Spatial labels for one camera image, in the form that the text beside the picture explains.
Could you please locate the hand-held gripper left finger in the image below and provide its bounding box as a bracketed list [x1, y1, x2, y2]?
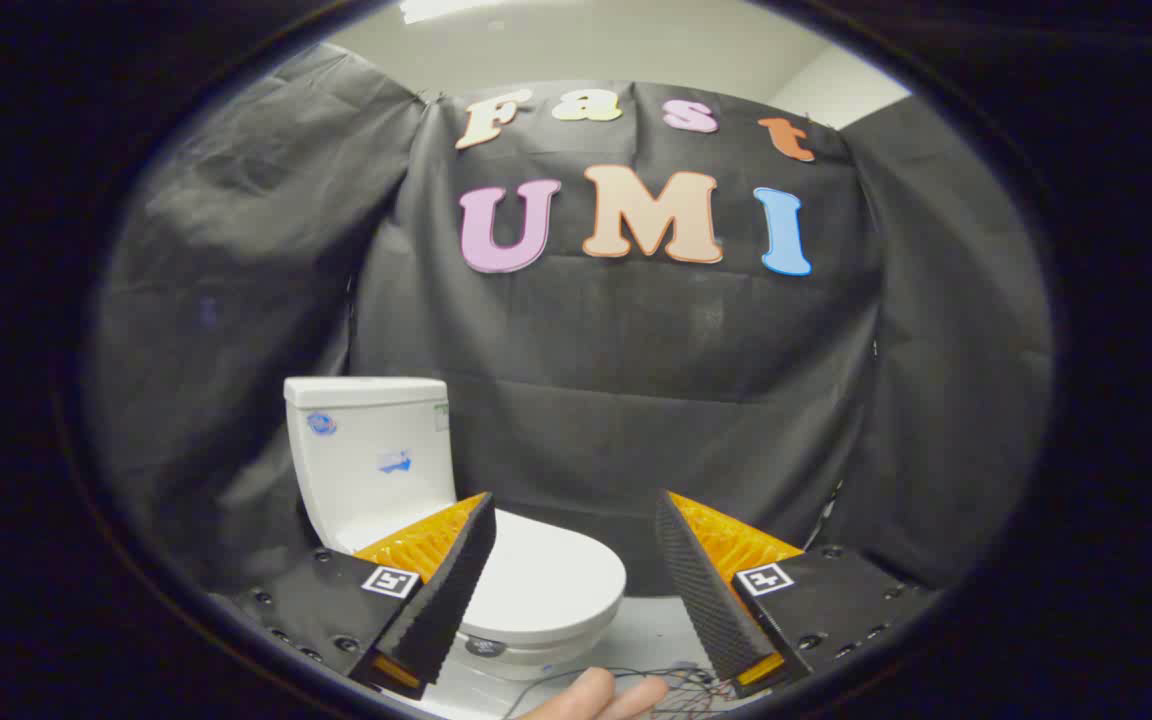
[226, 490, 499, 701]

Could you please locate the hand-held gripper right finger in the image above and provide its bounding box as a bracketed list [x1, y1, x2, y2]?
[654, 488, 942, 699]

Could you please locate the white toilet lid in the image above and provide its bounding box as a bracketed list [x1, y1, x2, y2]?
[336, 508, 627, 641]

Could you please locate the white ceramic toilet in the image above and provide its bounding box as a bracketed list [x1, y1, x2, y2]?
[283, 376, 627, 683]

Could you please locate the white toilet tank cover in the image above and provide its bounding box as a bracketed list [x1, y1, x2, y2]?
[283, 376, 449, 409]

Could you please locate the black backdrop cloth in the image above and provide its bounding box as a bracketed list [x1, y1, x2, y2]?
[86, 42, 1055, 601]

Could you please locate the tangle of black cables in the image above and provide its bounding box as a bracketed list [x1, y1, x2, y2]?
[501, 663, 742, 717]

